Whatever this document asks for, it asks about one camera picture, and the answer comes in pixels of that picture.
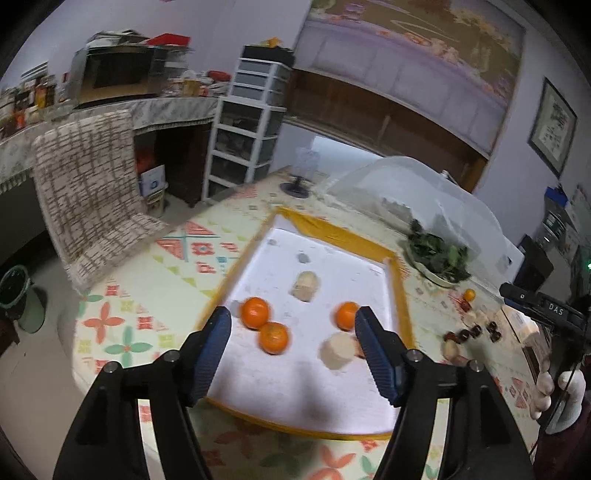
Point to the row of bottles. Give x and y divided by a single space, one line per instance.
27 99

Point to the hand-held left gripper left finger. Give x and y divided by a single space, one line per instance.
211 357

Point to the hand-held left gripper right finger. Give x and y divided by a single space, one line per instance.
375 362

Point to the red flat box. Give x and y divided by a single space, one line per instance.
168 39

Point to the microwave oven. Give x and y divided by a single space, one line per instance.
115 76

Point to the black box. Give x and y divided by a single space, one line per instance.
268 55

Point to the black bag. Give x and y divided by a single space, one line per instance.
533 263

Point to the blue and white carton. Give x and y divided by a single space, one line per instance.
153 181

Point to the patterned tablecloth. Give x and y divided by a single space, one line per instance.
138 323

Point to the leafy greens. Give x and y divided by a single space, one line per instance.
436 251

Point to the mesh food cover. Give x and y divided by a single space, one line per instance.
415 184

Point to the blue box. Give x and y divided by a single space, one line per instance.
555 196

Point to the person's right forearm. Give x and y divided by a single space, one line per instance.
565 454

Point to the small desk fan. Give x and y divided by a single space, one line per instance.
295 187

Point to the beige round fruit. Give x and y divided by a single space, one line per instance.
475 317
451 349

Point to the white plastic drawer tower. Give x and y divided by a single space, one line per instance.
244 134

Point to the chair with checked cover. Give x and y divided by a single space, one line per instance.
87 184

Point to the green trash bin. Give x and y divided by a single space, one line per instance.
18 300

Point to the framed picture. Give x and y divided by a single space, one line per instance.
553 127

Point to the wall poster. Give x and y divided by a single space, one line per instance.
406 50

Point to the beige packet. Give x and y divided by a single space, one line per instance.
519 325

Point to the pile of red dates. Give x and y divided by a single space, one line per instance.
475 331

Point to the person's right hand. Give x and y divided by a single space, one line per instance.
571 401

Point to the counter with marbled cloth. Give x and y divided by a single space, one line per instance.
175 113

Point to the small orange mandarin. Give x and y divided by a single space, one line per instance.
468 294

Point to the white tray yellow rim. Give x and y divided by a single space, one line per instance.
300 383

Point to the white bowl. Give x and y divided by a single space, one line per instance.
434 277

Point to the beige peeled fruit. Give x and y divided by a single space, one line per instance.
304 285
337 353

